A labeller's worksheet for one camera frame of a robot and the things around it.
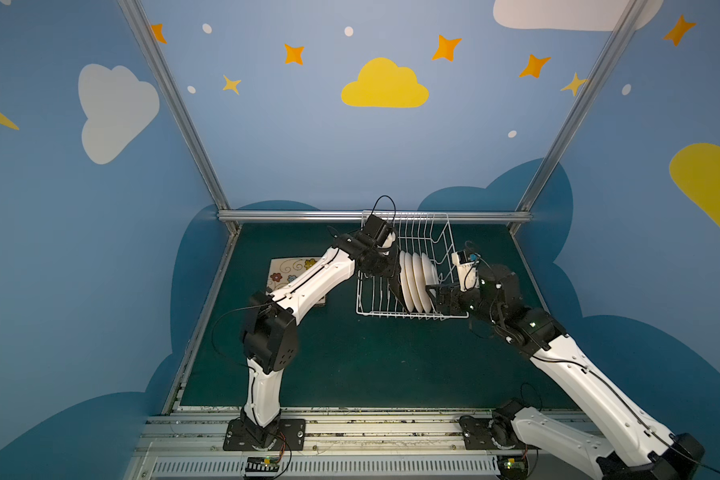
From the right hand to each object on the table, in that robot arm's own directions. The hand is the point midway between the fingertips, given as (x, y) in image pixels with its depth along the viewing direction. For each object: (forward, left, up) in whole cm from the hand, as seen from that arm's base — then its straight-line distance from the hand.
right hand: (445, 280), depth 75 cm
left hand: (+10, +13, -7) cm, 18 cm away
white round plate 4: (+10, +1, -11) cm, 15 cm away
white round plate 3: (+5, +5, -10) cm, 12 cm away
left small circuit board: (-39, +44, -27) cm, 65 cm away
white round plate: (+5, +9, -9) cm, 14 cm away
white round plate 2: (+10, +8, -8) cm, 15 cm away
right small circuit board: (-36, -18, -29) cm, 49 cm away
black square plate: (+3, +12, -10) cm, 16 cm away
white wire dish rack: (+18, +3, -9) cm, 20 cm away
